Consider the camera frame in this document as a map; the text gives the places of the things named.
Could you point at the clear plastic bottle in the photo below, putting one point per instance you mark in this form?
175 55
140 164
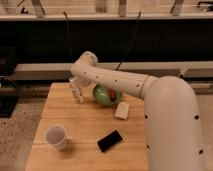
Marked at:
76 91

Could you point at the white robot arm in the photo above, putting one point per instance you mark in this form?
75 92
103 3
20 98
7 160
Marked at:
172 118

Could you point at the red pepper in bowl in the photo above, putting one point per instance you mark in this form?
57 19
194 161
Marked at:
112 95

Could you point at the green bowl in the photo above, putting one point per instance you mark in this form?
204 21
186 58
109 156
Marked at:
101 96

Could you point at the white sponge block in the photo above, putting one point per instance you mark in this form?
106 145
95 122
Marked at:
122 110

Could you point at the black smartphone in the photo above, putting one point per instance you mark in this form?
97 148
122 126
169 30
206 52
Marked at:
109 141

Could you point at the white paper cup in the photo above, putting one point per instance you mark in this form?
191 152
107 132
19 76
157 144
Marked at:
57 137

